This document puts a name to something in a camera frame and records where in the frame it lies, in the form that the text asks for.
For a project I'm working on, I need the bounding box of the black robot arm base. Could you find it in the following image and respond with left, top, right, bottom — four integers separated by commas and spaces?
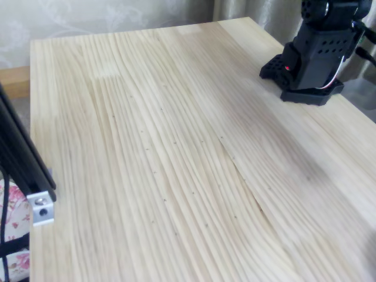
259, 20, 364, 106

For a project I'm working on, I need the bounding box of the brown wooden bench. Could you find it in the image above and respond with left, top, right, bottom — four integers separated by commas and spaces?
0, 66, 31, 99

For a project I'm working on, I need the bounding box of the floral pink white cloth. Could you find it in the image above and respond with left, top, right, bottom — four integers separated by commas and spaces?
0, 173, 32, 282

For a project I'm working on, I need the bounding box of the silver corner bracket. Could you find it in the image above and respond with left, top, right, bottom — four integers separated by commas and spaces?
26, 190, 56, 227

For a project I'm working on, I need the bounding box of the dark metal extrusion post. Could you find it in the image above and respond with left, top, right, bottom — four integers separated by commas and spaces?
0, 83, 57, 202

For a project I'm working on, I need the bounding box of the red white servo wire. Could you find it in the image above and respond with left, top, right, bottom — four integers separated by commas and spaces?
318, 54, 345, 90

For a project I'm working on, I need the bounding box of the black power cable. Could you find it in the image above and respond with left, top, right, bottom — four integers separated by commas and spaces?
354, 46, 376, 64

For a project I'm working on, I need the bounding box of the thin black cable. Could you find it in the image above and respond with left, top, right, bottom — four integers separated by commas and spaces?
0, 172, 10, 282

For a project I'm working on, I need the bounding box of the black strap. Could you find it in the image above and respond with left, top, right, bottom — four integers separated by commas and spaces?
0, 234, 30, 257

